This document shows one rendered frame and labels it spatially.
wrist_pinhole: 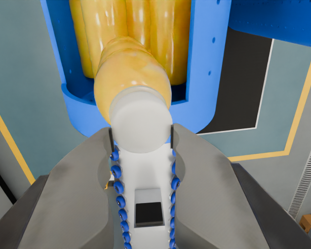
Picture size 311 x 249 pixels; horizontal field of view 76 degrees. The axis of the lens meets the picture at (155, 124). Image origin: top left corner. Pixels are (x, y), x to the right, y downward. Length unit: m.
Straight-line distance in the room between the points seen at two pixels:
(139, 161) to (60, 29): 0.47
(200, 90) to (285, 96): 1.73
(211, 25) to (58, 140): 1.74
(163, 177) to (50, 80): 1.18
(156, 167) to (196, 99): 0.48
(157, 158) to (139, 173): 0.09
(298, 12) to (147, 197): 0.78
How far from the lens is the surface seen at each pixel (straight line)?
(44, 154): 2.04
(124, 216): 0.84
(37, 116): 1.84
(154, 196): 0.78
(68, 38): 0.43
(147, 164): 0.72
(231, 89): 1.55
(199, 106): 0.30
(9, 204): 2.43
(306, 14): 0.80
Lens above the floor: 1.47
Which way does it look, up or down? 60 degrees down
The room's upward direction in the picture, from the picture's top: 172 degrees clockwise
